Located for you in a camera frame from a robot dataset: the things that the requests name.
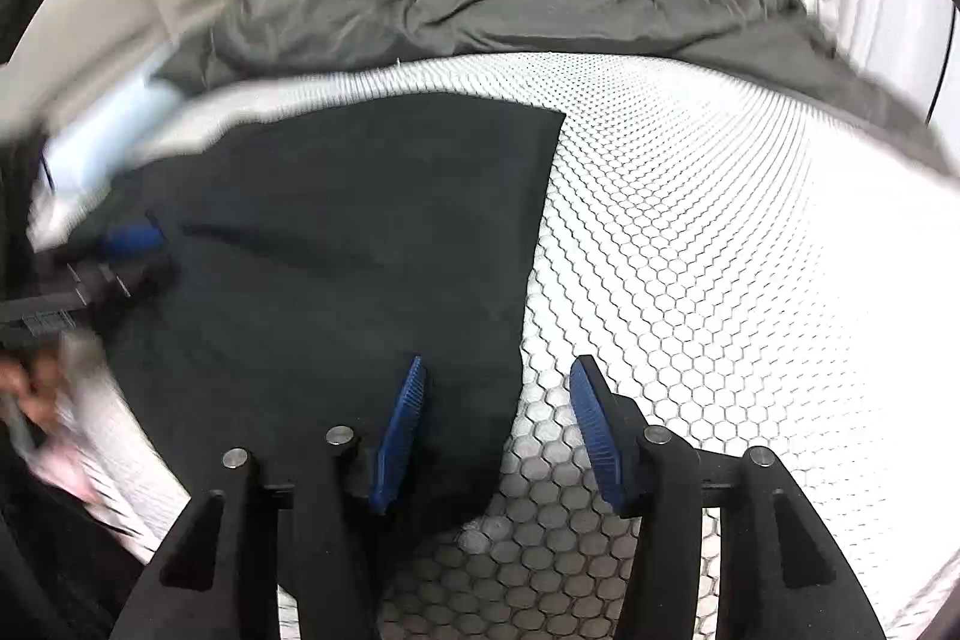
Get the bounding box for black pants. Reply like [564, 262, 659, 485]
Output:
[67, 89, 568, 611]

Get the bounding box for left hand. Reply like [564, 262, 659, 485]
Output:
[0, 346, 67, 432]

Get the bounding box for light blue pillow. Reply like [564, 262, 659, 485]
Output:
[32, 44, 187, 206]

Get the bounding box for white honeycomb mattress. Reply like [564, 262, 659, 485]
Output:
[140, 53, 958, 638]

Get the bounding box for beige headboard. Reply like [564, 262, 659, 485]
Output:
[2, 0, 226, 127]

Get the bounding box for grey duvet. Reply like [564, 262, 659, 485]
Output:
[158, 0, 958, 177]

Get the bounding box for white wardrobe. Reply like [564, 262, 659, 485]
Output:
[832, 0, 958, 135]

